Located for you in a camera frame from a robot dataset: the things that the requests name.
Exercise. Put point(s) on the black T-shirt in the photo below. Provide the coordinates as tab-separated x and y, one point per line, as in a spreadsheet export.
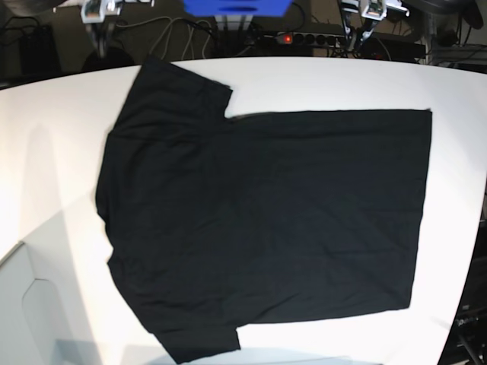
217	223

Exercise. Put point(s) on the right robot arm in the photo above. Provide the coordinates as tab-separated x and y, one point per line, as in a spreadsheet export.
99	19

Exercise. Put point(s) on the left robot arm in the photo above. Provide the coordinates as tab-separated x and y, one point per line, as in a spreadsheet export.
360	17

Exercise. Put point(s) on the black power strip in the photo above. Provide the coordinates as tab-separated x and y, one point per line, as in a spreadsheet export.
371	48

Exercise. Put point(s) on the blue plastic box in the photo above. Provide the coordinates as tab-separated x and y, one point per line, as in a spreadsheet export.
208	8

